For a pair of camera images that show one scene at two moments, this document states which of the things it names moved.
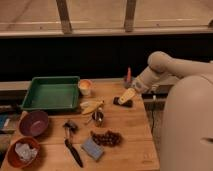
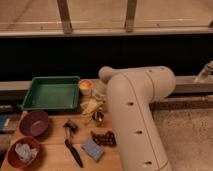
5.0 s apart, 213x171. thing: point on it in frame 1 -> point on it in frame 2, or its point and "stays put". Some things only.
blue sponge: [93, 148] stays put
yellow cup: [85, 86] stays put
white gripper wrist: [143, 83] -> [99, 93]
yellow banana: [90, 106] stays put
